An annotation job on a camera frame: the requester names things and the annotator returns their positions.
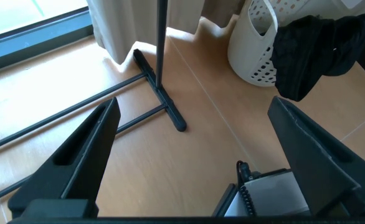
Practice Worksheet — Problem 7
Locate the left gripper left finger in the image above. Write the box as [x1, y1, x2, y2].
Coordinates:
[7, 96, 121, 218]

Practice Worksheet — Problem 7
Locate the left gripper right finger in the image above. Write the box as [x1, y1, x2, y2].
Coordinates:
[267, 95, 365, 218]

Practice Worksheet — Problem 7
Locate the black garment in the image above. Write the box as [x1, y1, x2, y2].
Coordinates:
[270, 14, 365, 103]

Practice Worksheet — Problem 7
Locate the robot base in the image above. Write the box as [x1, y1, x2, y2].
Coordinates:
[212, 161, 315, 218]

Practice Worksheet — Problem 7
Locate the white laundry basket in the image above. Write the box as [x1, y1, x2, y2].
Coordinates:
[227, 0, 365, 87]

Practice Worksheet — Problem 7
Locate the black clothes rack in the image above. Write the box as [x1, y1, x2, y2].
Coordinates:
[0, 0, 187, 208]

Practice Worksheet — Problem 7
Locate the window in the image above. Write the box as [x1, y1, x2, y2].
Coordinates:
[0, 0, 95, 75]

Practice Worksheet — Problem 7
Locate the beige curtain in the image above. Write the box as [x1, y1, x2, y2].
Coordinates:
[85, 0, 246, 65]

